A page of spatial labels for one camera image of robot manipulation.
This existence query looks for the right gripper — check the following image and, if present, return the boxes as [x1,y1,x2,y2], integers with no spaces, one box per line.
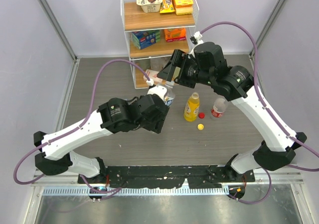
[157,49,214,89]

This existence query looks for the small blue-label water bottle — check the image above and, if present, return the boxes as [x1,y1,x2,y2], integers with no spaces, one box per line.
[164,81,175,106]

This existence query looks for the yellow juice bottle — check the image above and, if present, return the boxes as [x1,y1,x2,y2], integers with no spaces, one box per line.
[183,92,200,122]

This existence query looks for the red bottle cap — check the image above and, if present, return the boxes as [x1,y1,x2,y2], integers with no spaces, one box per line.
[198,112,205,118]

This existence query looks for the clear red-label water bottle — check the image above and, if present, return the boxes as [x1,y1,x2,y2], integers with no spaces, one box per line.
[211,98,228,118]

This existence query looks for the yellow bottle cap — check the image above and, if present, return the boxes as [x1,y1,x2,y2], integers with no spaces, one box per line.
[197,124,204,130]

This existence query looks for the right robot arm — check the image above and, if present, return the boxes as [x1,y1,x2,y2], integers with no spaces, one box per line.
[157,42,307,182]

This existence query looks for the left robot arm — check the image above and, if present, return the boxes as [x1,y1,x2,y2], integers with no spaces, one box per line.
[34,94,169,183]

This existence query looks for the pale green drink bottle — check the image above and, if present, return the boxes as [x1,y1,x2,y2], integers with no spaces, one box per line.
[173,67,180,79]

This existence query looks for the clear plastic cup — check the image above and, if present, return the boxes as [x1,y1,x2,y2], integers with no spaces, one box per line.
[150,58,165,72]

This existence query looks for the red white card box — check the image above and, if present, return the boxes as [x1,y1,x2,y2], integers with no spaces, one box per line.
[145,69,162,83]

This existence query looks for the orange snack box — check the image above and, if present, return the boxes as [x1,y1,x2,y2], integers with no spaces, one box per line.
[164,28,186,42]

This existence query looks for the blue green box pack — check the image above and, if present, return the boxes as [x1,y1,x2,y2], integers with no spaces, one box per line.
[131,30,160,50]

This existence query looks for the yellow candy bag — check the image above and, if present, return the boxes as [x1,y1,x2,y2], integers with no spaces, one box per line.
[159,0,175,14]

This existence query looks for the chocolate pudding cup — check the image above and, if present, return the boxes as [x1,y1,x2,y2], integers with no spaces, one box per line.
[136,0,162,13]

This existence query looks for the yellow sponge pack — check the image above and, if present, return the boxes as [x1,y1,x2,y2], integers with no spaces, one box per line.
[173,0,193,15]

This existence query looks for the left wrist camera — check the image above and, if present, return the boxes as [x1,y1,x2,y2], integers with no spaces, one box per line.
[146,79,167,102]

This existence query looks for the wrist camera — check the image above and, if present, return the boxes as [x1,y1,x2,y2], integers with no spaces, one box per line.
[190,31,204,55]
[146,79,167,102]

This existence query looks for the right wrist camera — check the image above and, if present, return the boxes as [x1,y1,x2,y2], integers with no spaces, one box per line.
[190,31,204,55]

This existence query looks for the white wire shelf rack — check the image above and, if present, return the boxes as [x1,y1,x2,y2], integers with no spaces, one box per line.
[120,0,200,90]

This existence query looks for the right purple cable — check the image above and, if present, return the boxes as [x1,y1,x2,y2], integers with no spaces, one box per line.
[200,21,319,205]

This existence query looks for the purple cable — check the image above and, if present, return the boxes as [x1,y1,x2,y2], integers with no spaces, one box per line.
[12,59,154,185]
[200,21,319,205]

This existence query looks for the white cable duct strip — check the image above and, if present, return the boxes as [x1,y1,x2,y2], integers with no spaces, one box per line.
[42,186,229,196]

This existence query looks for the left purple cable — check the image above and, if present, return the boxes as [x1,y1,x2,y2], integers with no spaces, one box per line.
[12,59,154,185]

